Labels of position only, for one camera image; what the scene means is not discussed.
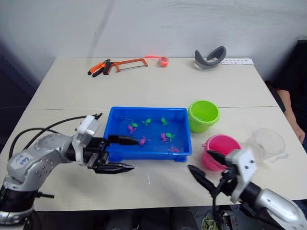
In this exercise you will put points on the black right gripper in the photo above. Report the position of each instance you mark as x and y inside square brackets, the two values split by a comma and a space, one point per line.
[227, 183]

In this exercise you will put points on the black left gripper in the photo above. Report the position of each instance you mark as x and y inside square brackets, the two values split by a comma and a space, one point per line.
[96, 149]

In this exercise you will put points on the person's bare forearm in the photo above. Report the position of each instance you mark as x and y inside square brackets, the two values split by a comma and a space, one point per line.
[289, 107]

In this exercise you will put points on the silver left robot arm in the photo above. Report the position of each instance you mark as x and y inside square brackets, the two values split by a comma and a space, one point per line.
[36, 158]

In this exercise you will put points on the pink plastic bucket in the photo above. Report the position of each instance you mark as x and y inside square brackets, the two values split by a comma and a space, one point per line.
[219, 149]

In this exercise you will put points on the pink toy fish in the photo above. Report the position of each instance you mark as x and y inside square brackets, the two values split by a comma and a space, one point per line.
[174, 149]
[143, 141]
[132, 130]
[163, 137]

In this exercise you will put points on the green toy fish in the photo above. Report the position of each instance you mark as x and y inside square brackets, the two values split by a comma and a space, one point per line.
[164, 121]
[146, 121]
[134, 124]
[170, 136]

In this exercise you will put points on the blue plastic tub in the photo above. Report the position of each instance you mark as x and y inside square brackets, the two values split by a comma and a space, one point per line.
[148, 134]

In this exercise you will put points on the green plastic bucket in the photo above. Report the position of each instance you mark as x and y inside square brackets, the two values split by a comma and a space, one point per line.
[204, 116]

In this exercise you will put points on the clear plastic measuring cup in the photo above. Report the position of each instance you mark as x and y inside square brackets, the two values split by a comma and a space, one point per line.
[269, 143]

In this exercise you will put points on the person's hand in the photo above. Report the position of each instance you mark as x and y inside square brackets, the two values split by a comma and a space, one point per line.
[302, 139]

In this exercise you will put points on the green rounded object under table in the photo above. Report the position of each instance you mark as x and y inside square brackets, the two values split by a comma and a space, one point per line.
[211, 222]

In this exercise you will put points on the orange black pliers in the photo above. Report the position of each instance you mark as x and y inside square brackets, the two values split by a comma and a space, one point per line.
[99, 67]

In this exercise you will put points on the orange hacksaw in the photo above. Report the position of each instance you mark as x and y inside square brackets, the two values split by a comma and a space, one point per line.
[124, 63]

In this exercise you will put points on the orange red tape measure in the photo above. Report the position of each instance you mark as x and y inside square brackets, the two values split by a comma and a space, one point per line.
[163, 61]

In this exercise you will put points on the white printed card strip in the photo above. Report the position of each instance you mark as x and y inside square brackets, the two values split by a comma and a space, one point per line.
[237, 61]

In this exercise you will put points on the person's dark clothing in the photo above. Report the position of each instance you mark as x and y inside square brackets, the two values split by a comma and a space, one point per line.
[296, 69]

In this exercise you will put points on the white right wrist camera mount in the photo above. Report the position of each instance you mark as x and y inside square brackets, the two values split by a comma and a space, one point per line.
[244, 167]

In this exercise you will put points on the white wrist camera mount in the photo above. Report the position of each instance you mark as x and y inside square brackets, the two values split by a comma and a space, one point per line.
[86, 128]
[244, 167]

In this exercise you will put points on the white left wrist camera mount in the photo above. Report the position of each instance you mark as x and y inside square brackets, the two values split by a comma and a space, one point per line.
[86, 128]

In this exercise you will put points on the black metal bracket under table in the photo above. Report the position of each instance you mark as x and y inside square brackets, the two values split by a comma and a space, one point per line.
[229, 219]

